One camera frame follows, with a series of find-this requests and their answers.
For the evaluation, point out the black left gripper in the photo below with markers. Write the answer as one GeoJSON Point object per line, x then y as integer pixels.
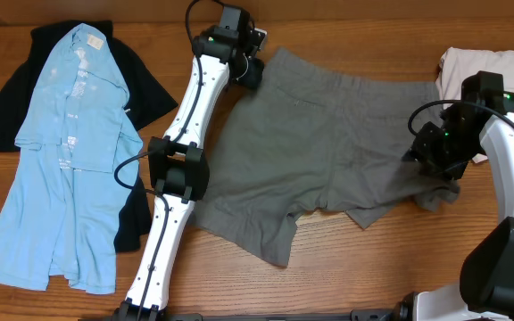
{"type": "Point", "coordinates": [256, 71]}

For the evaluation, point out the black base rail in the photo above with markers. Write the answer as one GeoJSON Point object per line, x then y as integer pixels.
{"type": "Point", "coordinates": [284, 316]}

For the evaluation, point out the grey shorts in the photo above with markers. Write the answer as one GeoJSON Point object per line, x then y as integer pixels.
{"type": "Point", "coordinates": [312, 139]}

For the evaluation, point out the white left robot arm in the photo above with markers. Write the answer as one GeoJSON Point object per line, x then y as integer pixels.
{"type": "Point", "coordinates": [224, 54]}

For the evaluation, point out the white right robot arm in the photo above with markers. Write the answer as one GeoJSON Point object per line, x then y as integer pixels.
{"type": "Point", "coordinates": [480, 122]}

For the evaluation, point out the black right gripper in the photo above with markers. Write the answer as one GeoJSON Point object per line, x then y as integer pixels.
{"type": "Point", "coordinates": [421, 151]}

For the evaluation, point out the black garment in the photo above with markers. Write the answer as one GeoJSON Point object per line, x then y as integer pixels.
{"type": "Point", "coordinates": [148, 101]}

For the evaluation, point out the beige folded shorts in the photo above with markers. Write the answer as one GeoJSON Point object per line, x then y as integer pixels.
{"type": "Point", "coordinates": [458, 64]}

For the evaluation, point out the light blue shirt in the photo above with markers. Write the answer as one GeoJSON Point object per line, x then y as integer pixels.
{"type": "Point", "coordinates": [61, 215]}

